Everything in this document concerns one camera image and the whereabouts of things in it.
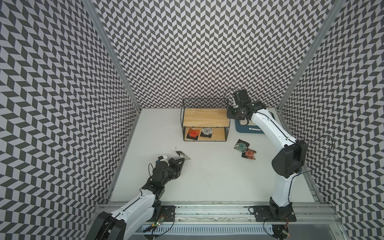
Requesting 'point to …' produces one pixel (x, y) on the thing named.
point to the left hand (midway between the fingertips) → (185, 159)
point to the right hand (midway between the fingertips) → (230, 115)
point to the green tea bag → (242, 145)
